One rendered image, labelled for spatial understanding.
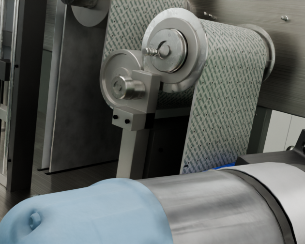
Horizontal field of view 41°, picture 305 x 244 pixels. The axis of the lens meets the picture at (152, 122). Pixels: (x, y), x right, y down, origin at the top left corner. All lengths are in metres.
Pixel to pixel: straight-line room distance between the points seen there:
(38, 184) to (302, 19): 0.70
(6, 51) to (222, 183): 0.82
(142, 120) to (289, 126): 2.84
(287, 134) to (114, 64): 2.80
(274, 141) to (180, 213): 3.43
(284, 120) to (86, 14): 2.77
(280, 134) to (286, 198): 3.35
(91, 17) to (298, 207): 0.75
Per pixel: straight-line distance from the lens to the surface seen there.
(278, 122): 3.54
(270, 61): 0.91
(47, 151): 1.05
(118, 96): 0.69
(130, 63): 0.80
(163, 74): 0.73
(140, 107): 0.73
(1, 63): 0.91
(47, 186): 0.96
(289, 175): 0.22
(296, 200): 0.20
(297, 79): 0.96
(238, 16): 1.04
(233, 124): 0.83
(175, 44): 0.69
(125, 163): 0.76
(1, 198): 0.90
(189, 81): 0.70
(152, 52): 0.71
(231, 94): 0.80
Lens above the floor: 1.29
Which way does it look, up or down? 13 degrees down
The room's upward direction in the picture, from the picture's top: 9 degrees clockwise
